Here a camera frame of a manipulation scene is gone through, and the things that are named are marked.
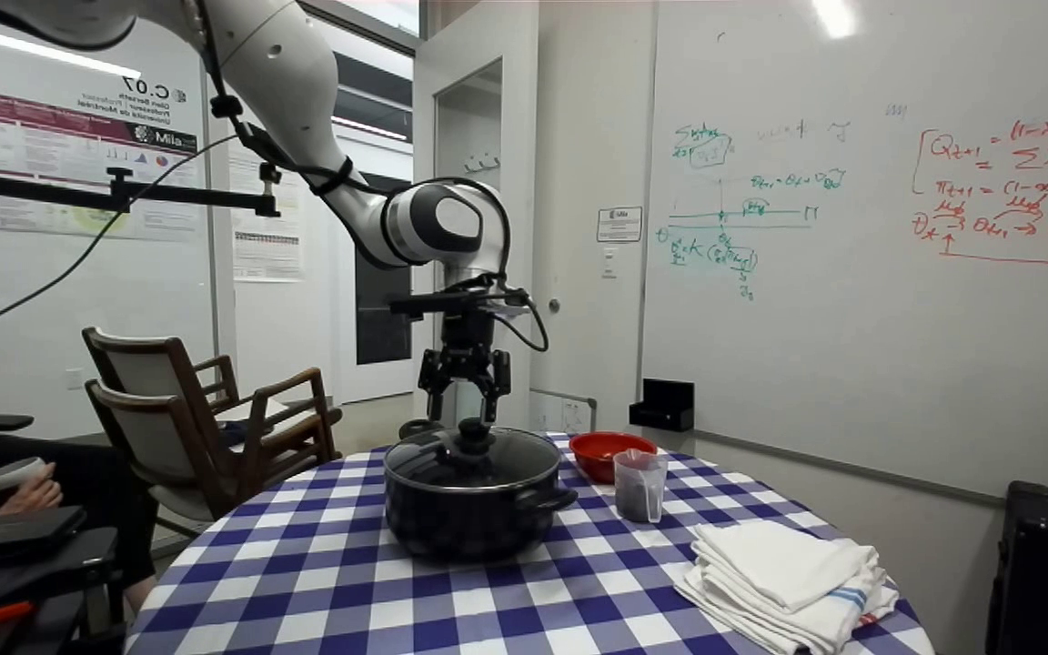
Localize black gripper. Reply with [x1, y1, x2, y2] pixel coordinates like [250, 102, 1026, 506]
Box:
[416, 297, 513, 428]

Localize glass lid black knob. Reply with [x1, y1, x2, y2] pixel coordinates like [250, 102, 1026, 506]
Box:
[384, 413, 563, 490]

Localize black cooking pot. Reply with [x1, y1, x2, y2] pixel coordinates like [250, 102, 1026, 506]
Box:
[381, 427, 577, 565]

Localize person right hand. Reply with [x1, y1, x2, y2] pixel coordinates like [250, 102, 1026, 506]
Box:
[0, 474, 70, 519]

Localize red bowl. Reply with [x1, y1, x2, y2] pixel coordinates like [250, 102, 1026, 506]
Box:
[568, 428, 663, 486]

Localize black box on ledge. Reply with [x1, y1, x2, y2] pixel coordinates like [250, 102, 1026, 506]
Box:
[626, 376, 701, 435]

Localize clear plastic cup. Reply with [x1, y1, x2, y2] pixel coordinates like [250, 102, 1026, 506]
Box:
[610, 448, 668, 526]

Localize small door sign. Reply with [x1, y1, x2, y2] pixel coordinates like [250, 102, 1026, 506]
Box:
[594, 205, 646, 248]

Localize wooden chair grey cushion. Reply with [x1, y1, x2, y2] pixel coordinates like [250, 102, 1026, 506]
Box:
[80, 365, 347, 526]
[75, 322, 243, 418]

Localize white paper notice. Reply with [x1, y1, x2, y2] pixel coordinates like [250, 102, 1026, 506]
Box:
[229, 225, 308, 286]

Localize blue white checkered tablecloth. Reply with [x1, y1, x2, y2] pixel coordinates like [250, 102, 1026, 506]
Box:
[121, 432, 940, 655]

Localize white door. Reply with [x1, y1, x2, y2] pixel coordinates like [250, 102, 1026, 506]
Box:
[529, 0, 663, 435]

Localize person leg black trousers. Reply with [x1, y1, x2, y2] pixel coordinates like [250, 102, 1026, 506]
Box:
[45, 435, 160, 612]

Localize folded white towels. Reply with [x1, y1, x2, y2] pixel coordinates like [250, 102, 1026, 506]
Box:
[674, 515, 907, 655]

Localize whiteboard with writing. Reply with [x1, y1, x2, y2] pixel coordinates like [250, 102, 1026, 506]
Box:
[640, 0, 1048, 503]

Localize white handheld controller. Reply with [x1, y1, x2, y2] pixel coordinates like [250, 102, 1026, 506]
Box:
[0, 453, 59, 493]

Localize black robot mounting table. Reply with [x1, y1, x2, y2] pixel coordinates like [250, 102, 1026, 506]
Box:
[0, 519, 130, 655]

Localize black laptop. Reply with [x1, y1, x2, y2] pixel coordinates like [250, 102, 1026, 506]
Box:
[0, 503, 90, 565]

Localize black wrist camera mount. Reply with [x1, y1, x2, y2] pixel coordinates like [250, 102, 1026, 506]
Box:
[389, 276, 536, 322]

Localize thin black hanging cable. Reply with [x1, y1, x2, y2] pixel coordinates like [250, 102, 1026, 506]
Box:
[0, 126, 243, 349]

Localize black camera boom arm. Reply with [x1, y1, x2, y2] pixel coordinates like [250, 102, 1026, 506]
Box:
[0, 159, 286, 222]

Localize wall poster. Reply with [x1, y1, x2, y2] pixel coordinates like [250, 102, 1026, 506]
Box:
[0, 77, 209, 239]

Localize orange handled black clamp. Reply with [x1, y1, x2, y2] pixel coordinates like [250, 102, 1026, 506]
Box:
[0, 595, 39, 633]

